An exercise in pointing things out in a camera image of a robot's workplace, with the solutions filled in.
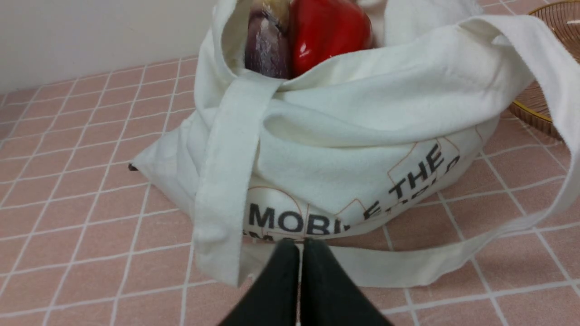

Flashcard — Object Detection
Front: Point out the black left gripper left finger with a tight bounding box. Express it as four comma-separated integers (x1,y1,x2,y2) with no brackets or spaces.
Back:
220,240,300,326

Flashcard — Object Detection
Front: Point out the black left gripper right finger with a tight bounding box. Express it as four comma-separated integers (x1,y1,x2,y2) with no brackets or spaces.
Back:
301,239,393,326

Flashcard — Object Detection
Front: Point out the purple eggplant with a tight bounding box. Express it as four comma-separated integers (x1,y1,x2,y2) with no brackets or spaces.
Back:
244,0,292,80

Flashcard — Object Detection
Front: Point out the white cloth tote bag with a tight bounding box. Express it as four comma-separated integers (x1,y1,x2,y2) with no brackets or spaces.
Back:
131,0,579,288

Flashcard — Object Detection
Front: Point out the red bell pepper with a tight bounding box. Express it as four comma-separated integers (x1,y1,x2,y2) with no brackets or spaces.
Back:
290,0,374,78

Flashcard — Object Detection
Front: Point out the gold wire basket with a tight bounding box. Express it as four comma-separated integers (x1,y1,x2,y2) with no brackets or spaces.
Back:
509,0,579,140

